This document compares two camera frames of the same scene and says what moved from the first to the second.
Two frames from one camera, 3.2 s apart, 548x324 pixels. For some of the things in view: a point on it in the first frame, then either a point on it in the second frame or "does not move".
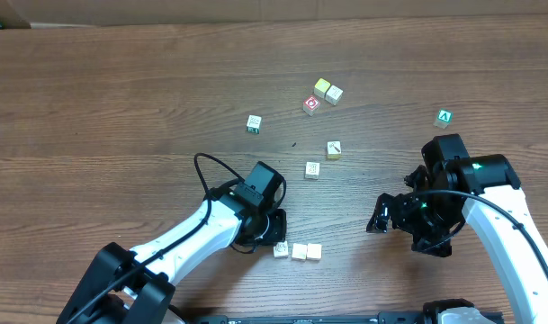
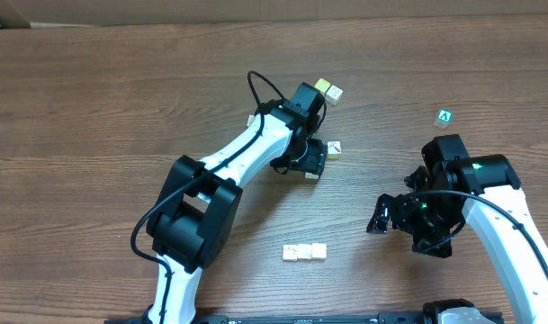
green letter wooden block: x=444 y=117 does not move
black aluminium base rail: x=383 y=317 does not move
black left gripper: x=277 y=226 to x=314 y=157
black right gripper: x=391 y=211 does not move
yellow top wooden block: x=321 y=87 does not move
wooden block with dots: x=281 y=250 to x=290 y=252
